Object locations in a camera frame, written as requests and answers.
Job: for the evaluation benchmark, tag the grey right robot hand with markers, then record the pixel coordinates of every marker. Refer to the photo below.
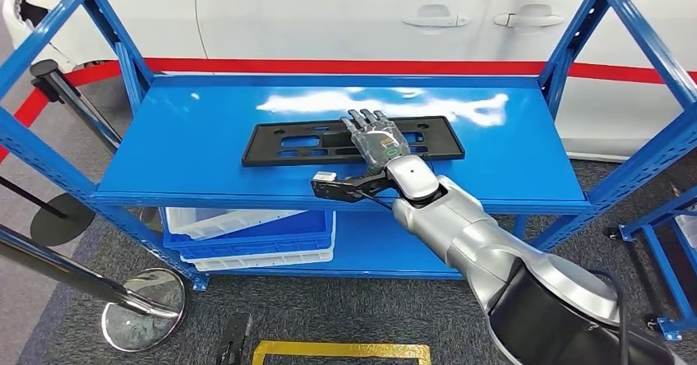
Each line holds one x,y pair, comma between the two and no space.
381,139

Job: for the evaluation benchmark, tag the black plastic plate frame part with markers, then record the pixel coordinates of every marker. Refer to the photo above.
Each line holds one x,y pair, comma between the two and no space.
272,144

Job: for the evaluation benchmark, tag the blue metal shelf rack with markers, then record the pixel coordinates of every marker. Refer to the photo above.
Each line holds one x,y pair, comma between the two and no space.
180,144

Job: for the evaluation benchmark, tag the red barrier belt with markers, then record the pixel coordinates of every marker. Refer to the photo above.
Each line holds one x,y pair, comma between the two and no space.
326,67

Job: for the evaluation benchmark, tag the blue plastic bin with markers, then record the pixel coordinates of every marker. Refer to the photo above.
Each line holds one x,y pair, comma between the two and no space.
294,234

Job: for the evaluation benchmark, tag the white car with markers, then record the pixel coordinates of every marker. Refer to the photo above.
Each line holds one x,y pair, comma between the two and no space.
326,14

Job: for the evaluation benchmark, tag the yellow floor tape square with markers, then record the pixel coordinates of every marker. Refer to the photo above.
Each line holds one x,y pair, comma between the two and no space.
337,347

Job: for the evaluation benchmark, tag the blue wheeled cart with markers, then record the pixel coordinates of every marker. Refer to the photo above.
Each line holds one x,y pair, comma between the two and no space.
661,275

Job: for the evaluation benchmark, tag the clear plastic bin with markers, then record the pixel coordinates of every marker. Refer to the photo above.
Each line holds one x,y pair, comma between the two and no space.
689,232

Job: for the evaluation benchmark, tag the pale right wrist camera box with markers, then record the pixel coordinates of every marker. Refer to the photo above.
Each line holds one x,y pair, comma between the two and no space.
332,184

